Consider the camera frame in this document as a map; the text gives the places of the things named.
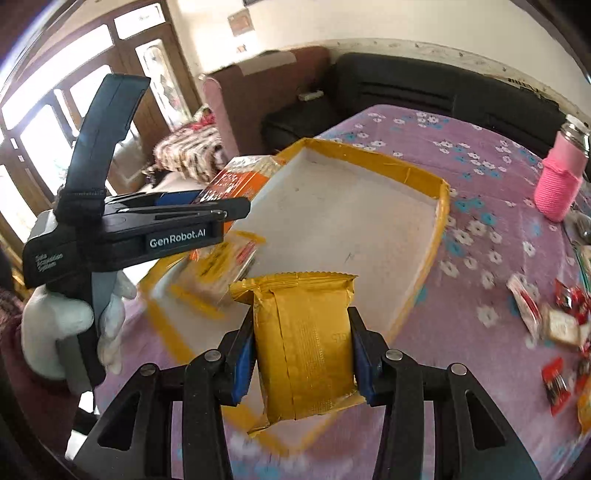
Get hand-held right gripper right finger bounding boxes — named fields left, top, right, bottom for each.
left=346, top=307, right=543, bottom=480

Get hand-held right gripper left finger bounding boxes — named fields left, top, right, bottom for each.
left=65, top=307, right=257, bottom=480

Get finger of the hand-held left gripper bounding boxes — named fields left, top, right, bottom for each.
left=108, top=190, right=204, bottom=206
left=104, top=198, right=251, bottom=236

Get orange snack packet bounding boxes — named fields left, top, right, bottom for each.
left=198, top=154, right=287, bottom=241

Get yellow-edged cardboard tray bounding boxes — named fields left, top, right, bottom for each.
left=139, top=137, right=451, bottom=457

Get person's left hand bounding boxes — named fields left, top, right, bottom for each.
left=21, top=272, right=137, bottom=380

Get patterned blanket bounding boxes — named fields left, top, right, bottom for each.
left=154, top=105, right=223, bottom=182

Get clear yellow-trimmed snack packet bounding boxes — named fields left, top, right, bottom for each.
left=171, top=231, right=267, bottom=319

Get wooden glazed door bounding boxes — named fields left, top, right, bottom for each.
left=0, top=0, right=200, bottom=241

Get brown armchair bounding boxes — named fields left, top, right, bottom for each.
left=202, top=46, right=331, bottom=160

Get purple floral bedsheet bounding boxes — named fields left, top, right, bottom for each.
left=92, top=104, right=591, bottom=480

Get white and red snack packet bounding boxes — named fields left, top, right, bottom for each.
left=507, top=274, right=544, bottom=339

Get dark red chocolate packet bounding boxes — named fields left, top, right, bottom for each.
left=540, top=357, right=572, bottom=417

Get sandwich cracker packet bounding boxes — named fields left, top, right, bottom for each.
left=539, top=308, right=583, bottom=348

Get bright red snack packets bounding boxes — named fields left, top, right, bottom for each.
left=553, top=278, right=591, bottom=324

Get small yellow snack packet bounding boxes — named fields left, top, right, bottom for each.
left=576, top=373, right=591, bottom=435

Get grey clear plastic bag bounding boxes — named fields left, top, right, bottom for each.
left=562, top=205, right=591, bottom=252

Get black sofa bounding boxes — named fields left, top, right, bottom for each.
left=262, top=52, right=591, bottom=181

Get bottle with pink knitted cover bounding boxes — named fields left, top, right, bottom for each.
left=534, top=115, right=591, bottom=223

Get wall picture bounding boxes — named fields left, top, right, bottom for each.
left=228, top=10, right=260, bottom=38

